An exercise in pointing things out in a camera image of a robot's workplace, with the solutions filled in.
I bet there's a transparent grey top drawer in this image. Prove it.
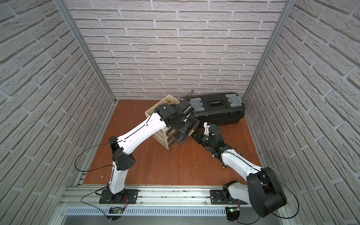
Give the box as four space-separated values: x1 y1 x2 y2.
166 116 200 145

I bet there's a beige drawer organizer cabinet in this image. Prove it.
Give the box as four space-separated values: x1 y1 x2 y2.
144 94 183 150

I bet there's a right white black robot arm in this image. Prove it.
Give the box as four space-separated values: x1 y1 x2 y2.
192 125 287 218

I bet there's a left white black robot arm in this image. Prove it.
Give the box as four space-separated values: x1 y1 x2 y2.
99 100 199 204

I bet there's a black plastic toolbox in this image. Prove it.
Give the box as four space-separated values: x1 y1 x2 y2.
189 93 246 128

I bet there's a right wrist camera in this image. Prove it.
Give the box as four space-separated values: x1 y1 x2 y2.
203 122 216 136

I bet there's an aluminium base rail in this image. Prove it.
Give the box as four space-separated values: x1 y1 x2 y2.
57 183 265 220

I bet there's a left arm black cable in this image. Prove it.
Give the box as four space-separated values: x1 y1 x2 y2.
73 142 116 173

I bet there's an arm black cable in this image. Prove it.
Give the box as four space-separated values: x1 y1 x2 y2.
264 171 300 219
73 142 116 173

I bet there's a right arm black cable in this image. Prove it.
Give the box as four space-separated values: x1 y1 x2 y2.
264 171 300 219

